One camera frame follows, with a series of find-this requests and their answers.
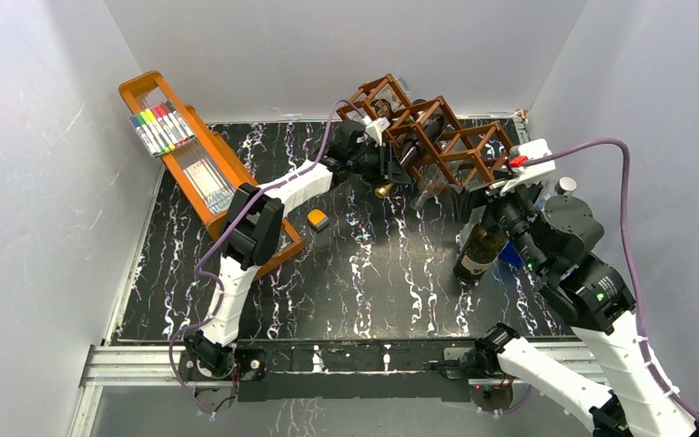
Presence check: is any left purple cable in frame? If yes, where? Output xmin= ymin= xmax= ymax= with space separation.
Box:
xmin=167 ymin=99 xmax=366 ymax=417

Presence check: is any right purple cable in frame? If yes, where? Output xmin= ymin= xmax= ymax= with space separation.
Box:
xmin=502 ymin=137 xmax=699 ymax=437

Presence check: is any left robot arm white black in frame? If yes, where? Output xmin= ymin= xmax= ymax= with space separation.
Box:
xmin=184 ymin=117 xmax=410 ymax=379

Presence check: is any brown wooden wine rack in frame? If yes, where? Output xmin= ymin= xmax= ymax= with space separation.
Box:
xmin=337 ymin=75 xmax=514 ymax=186

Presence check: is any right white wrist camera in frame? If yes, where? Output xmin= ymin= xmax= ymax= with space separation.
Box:
xmin=500 ymin=138 xmax=556 ymax=196

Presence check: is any gold capped wine bottle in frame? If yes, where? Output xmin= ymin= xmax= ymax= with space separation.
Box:
xmin=375 ymin=109 xmax=446 ymax=198

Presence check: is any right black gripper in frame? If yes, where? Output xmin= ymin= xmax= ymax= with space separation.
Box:
xmin=444 ymin=167 xmax=548 ymax=275

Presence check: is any yellow grey small block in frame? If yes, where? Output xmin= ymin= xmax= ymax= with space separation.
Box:
xmin=307 ymin=208 xmax=329 ymax=232

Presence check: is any clear empty bottle in rack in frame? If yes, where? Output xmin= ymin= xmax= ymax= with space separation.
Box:
xmin=412 ymin=178 xmax=449 ymax=210

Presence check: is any blue square glass bottle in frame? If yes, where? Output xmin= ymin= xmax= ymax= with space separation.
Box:
xmin=499 ymin=177 xmax=577 ymax=269

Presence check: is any dark green wine bottle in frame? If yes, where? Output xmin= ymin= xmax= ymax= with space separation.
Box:
xmin=453 ymin=224 xmax=507 ymax=280

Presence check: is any purple cable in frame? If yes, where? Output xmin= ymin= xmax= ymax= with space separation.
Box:
xmin=502 ymin=137 xmax=699 ymax=437
xmin=167 ymin=99 xmax=366 ymax=417

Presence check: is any black metal base frame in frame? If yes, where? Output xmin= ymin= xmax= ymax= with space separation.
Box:
xmin=177 ymin=337 xmax=516 ymax=417

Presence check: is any black capped bottle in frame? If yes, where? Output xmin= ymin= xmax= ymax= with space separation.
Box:
xmin=371 ymin=76 xmax=410 ymax=122

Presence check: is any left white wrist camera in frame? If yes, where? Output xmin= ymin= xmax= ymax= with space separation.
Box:
xmin=363 ymin=117 xmax=390 ymax=146

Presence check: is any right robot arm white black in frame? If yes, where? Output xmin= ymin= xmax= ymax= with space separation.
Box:
xmin=441 ymin=183 xmax=699 ymax=436

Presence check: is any pack of coloured markers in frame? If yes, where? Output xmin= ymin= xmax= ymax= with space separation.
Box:
xmin=128 ymin=100 xmax=198 ymax=158

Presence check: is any orange wooden rack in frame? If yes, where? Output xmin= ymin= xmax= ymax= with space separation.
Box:
xmin=117 ymin=70 xmax=308 ymax=279

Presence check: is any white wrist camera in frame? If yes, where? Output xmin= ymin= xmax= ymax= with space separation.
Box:
xmin=363 ymin=117 xmax=390 ymax=146
xmin=500 ymin=138 xmax=556 ymax=196

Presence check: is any clear packet with red label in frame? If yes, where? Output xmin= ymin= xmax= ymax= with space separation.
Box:
xmin=184 ymin=159 xmax=234 ymax=215

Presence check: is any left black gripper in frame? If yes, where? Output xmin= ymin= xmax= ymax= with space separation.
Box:
xmin=348 ymin=142 xmax=410 ymax=186

